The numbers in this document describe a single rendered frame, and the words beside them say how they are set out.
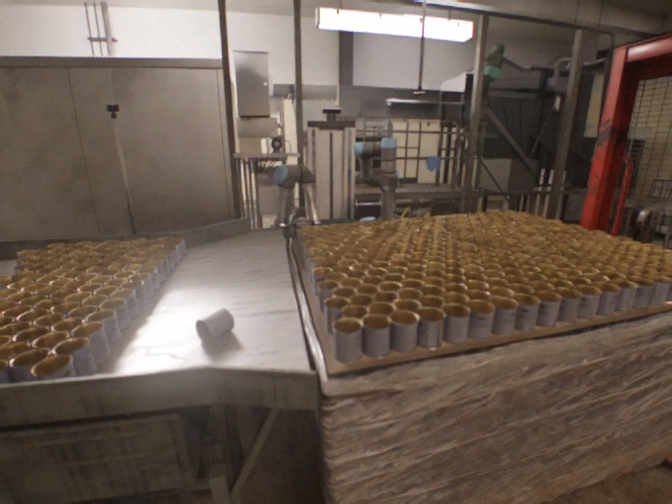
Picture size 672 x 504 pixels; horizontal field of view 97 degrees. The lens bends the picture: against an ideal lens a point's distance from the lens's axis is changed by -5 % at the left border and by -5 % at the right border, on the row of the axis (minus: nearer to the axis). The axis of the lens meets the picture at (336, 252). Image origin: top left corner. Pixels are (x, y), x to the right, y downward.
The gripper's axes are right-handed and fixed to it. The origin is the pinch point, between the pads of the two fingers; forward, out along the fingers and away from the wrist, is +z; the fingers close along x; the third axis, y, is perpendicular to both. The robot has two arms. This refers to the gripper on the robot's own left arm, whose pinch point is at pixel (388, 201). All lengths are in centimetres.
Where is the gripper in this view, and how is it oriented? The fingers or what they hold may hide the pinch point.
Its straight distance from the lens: 168.0
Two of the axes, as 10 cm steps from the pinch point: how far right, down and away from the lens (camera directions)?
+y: 9.8, -0.9, 1.8
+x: -2.0, -2.9, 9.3
